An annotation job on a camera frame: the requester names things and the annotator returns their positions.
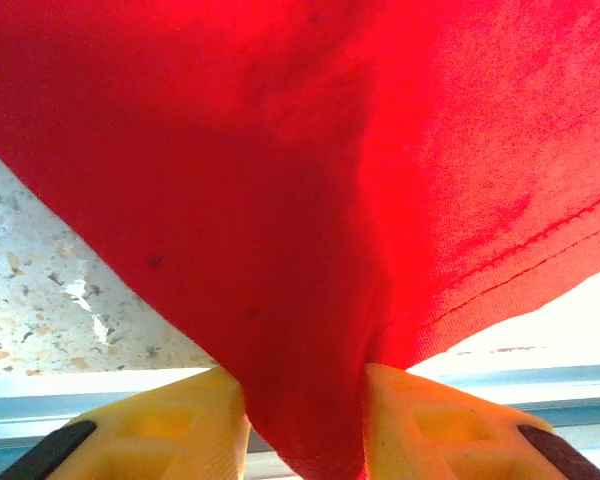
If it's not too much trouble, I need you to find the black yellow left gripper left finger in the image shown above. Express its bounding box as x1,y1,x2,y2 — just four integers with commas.
0,368,254,480

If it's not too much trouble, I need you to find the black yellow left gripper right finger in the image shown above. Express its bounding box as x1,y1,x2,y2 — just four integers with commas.
362,363,600,480

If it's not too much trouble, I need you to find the red t-shirt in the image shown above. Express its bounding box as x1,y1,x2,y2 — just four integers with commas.
0,0,600,480

